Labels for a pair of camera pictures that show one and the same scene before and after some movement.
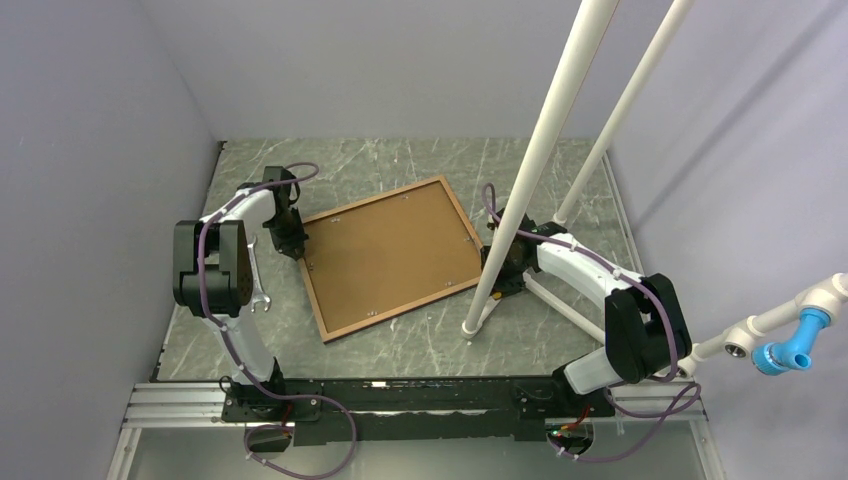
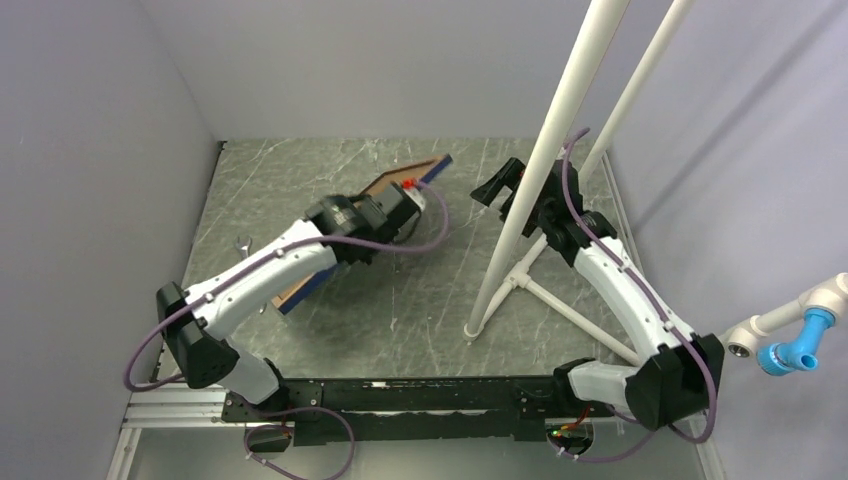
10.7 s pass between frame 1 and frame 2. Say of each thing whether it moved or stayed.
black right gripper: moved
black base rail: stayed
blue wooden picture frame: moved
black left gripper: moved
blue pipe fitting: stayed
